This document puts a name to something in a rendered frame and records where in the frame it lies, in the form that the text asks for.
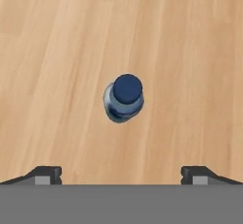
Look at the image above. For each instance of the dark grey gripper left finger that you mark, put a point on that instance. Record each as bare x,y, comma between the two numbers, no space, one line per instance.
44,174

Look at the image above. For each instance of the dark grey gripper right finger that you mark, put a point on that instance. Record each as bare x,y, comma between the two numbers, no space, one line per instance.
198,174

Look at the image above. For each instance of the clear bottle with blue cap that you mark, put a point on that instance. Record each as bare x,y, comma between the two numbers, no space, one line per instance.
126,96

